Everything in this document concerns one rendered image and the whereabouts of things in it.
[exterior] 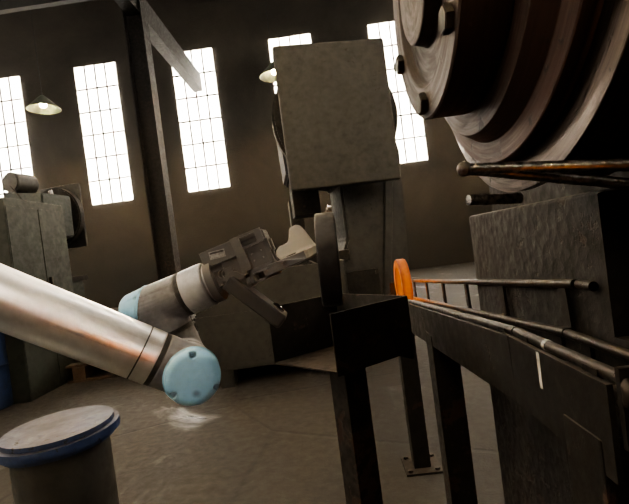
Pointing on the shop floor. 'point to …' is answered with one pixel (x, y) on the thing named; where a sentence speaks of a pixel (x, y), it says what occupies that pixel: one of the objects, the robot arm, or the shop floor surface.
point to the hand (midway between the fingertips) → (326, 247)
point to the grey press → (343, 151)
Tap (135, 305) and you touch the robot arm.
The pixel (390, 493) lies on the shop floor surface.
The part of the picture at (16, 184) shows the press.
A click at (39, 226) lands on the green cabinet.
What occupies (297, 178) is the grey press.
